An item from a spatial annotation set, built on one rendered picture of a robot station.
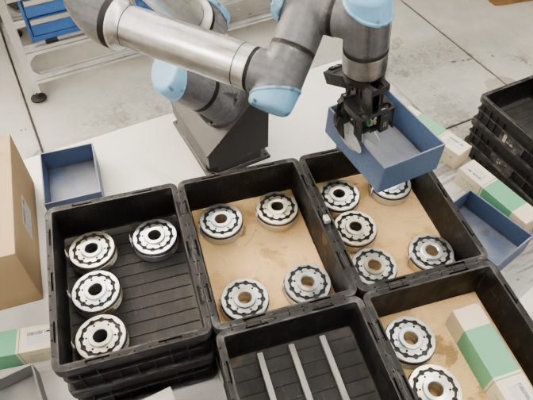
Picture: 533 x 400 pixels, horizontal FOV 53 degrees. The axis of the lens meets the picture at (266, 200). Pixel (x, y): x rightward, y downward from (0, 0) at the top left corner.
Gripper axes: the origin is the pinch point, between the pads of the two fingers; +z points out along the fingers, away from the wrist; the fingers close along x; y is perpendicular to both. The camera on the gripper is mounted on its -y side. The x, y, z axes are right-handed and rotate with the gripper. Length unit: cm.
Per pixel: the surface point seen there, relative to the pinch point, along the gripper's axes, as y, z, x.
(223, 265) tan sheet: -2.4, 25.8, -32.5
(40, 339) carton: -6, 28, -76
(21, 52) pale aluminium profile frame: -192, 76, -69
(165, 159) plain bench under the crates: -53, 39, -33
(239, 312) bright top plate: 11.8, 22.3, -34.0
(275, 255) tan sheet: 0.2, 27.2, -20.4
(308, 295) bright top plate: 14.5, 24.1, -19.2
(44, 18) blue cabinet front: -193, 64, -53
